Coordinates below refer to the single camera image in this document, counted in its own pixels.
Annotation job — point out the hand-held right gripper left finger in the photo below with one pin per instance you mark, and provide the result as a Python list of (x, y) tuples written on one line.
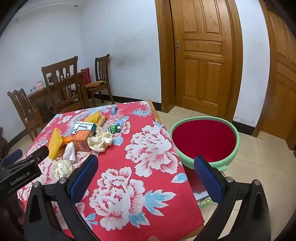
[(83, 179)]

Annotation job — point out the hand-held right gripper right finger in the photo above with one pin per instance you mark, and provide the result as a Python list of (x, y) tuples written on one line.
[(208, 180)]

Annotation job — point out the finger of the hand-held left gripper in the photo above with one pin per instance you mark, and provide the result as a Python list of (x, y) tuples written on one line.
[(39, 153), (13, 155)]

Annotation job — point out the cream paper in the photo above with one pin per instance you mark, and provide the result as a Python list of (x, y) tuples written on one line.
[(62, 170), (100, 141)]

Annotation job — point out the white cloth roll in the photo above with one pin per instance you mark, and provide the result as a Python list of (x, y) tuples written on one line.
[(69, 153)]

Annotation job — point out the orange cloth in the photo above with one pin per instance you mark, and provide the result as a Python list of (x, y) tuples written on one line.
[(68, 140)]

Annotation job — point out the red basin green rim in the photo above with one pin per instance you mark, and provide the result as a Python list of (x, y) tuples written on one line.
[(182, 157)]

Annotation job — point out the orange cardboard box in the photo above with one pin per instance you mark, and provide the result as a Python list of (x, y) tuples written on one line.
[(82, 141)]

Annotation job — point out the red plastic bag liner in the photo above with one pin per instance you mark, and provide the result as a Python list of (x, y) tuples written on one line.
[(203, 139)]

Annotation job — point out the white printed box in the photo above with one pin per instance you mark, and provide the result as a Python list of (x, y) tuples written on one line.
[(84, 126)]

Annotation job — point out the green and blue toy packet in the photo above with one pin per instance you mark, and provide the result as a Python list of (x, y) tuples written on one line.
[(114, 128)]

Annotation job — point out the orange snack packet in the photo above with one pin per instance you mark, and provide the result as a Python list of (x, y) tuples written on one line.
[(101, 121)]

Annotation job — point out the yellow cloth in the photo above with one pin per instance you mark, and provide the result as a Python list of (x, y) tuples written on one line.
[(92, 117)]

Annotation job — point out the light blue plastic case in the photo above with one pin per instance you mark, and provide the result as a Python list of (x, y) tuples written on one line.
[(113, 110)]

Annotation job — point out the dark wooden furniture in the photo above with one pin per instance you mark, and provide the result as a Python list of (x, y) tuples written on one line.
[(3, 143)]

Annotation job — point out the white and green carton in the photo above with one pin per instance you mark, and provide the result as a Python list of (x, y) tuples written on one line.
[(204, 200)]

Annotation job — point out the wooden dining table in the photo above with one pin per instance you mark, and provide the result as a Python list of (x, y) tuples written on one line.
[(34, 95)]

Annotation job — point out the red floral tablecloth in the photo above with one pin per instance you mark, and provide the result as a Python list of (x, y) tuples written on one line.
[(138, 162)]

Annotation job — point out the dark wooden dining chair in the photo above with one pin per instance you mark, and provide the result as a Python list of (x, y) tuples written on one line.
[(15, 92)]

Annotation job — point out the small clear bottles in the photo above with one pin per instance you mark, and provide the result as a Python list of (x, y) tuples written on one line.
[(33, 88)]

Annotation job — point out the pink tissue pack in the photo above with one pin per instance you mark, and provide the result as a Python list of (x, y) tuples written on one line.
[(38, 85)]

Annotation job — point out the yellow brown seat cushion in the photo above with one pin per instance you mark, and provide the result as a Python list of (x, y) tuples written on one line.
[(94, 83)]

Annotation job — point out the tall wooden dining chair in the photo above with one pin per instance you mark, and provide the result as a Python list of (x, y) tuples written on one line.
[(60, 64)]

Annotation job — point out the wooden panelled door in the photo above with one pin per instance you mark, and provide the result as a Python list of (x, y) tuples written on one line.
[(284, 81), (201, 69)]

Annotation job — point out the wooden chair with cushion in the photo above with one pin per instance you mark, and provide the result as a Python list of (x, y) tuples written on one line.
[(102, 58)]

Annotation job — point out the metal door lock plate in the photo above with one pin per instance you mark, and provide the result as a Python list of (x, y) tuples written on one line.
[(177, 45)]

